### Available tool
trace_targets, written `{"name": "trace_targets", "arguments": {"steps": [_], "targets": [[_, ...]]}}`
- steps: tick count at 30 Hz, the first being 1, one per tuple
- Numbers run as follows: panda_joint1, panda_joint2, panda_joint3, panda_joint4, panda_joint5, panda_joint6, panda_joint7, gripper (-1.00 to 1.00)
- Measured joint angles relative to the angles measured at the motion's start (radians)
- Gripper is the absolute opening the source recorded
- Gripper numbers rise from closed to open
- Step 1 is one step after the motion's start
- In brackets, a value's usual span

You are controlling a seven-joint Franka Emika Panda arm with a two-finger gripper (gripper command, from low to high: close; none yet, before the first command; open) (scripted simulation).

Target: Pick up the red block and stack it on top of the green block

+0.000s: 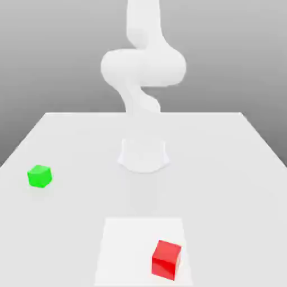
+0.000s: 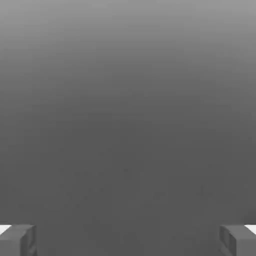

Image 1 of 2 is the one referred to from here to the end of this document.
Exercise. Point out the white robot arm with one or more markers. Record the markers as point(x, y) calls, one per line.
point(143, 67)

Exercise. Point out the small green cube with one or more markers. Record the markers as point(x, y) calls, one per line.
point(39, 176)

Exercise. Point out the small red cube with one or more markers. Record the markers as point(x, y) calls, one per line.
point(166, 260)

